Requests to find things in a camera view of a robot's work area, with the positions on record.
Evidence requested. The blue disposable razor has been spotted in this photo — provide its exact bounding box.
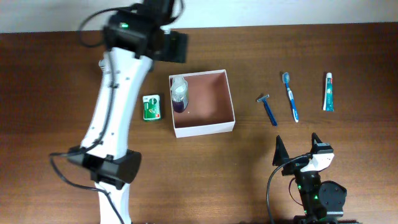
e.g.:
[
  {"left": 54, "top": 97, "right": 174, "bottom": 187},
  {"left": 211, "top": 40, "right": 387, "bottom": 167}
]
[{"left": 256, "top": 94, "right": 277, "bottom": 126}]

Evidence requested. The blue white toothbrush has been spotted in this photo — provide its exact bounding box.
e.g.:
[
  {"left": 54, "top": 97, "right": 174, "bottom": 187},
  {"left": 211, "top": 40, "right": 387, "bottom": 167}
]
[{"left": 282, "top": 72, "right": 299, "bottom": 123}]

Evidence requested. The purple foam pump bottle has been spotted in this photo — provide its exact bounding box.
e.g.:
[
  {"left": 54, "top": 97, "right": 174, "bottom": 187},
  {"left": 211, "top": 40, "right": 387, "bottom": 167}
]
[{"left": 171, "top": 76, "right": 189, "bottom": 113}]

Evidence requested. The green white toothpaste tube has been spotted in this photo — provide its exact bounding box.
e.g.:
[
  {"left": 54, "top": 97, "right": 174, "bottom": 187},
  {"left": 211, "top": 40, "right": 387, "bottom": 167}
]
[{"left": 323, "top": 72, "right": 334, "bottom": 111}]

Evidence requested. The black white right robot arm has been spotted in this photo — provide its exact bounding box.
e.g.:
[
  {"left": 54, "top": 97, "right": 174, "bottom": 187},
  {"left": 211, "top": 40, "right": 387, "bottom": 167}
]
[{"left": 272, "top": 133, "right": 347, "bottom": 223}]

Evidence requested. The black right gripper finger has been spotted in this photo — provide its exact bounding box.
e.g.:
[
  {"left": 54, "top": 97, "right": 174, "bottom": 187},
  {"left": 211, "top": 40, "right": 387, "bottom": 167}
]
[
  {"left": 312, "top": 133, "right": 323, "bottom": 147},
  {"left": 272, "top": 135, "right": 290, "bottom": 166}
]

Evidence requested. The green soap box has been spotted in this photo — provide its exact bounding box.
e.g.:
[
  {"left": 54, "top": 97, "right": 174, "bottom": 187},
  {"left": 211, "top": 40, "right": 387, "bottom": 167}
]
[{"left": 142, "top": 95, "right": 162, "bottom": 121}]

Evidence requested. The white open cardboard box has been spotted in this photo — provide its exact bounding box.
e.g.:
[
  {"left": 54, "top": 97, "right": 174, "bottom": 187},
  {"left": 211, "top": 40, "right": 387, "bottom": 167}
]
[{"left": 172, "top": 70, "right": 236, "bottom": 138}]

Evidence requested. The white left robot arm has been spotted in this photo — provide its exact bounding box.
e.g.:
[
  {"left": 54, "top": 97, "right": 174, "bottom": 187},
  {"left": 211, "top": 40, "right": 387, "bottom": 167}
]
[{"left": 65, "top": 1, "right": 188, "bottom": 223}]

